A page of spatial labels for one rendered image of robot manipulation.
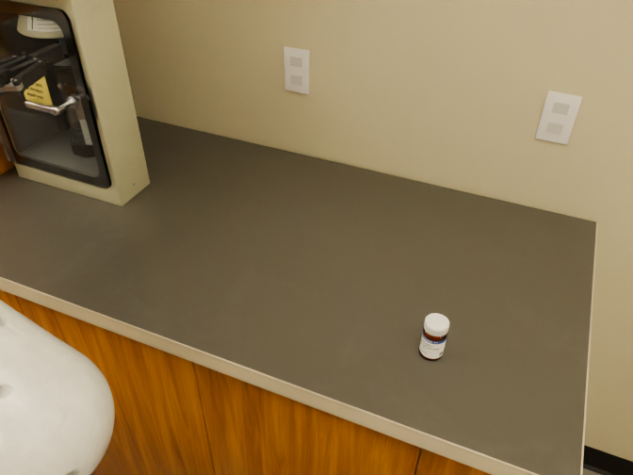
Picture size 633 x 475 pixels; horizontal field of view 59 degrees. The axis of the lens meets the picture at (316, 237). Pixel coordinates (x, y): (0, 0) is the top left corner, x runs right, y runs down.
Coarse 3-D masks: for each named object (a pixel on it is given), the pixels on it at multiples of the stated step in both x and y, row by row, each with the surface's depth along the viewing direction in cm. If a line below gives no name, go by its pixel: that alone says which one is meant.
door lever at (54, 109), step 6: (24, 102) 116; (30, 102) 116; (36, 102) 116; (42, 102) 116; (66, 102) 116; (72, 102) 117; (36, 108) 116; (42, 108) 115; (48, 108) 114; (54, 108) 114; (60, 108) 114; (66, 108) 116; (54, 114) 114
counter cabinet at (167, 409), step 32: (32, 320) 126; (64, 320) 120; (96, 352) 122; (128, 352) 116; (160, 352) 111; (128, 384) 125; (160, 384) 119; (192, 384) 113; (224, 384) 108; (128, 416) 134; (160, 416) 127; (192, 416) 121; (224, 416) 115; (256, 416) 110; (288, 416) 106; (320, 416) 101; (128, 448) 146; (160, 448) 138; (192, 448) 130; (224, 448) 124; (256, 448) 118; (288, 448) 113; (320, 448) 108; (352, 448) 103; (384, 448) 99; (416, 448) 95
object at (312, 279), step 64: (0, 192) 137; (64, 192) 138; (192, 192) 138; (256, 192) 139; (320, 192) 139; (384, 192) 139; (448, 192) 140; (0, 256) 119; (64, 256) 119; (128, 256) 119; (192, 256) 119; (256, 256) 120; (320, 256) 120; (384, 256) 120; (448, 256) 120; (512, 256) 121; (576, 256) 121; (128, 320) 105; (192, 320) 105; (256, 320) 105; (320, 320) 105; (384, 320) 106; (512, 320) 106; (576, 320) 106; (256, 384) 98; (320, 384) 94; (384, 384) 94; (448, 384) 94; (512, 384) 95; (576, 384) 95; (448, 448) 87; (512, 448) 85; (576, 448) 86
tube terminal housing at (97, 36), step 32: (32, 0) 108; (64, 0) 105; (96, 0) 110; (96, 32) 112; (96, 64) 114; (96, 96) 116; (128, 96) 125; (128, 128) 128; (128, 160) 131; (96, 192) 134; (128, 192) 134
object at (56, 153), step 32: (0, 0) 109; (0, 32) 114; (32, 32) 111; (64, 32) 107; (64, 64) 112; (0, 96) 126; (64, 96) 118; (32, 128) 128; (64, 128) 123; (96, 128) 120; (32, 160) 135; (64, 160) 130; (96, 160) 125
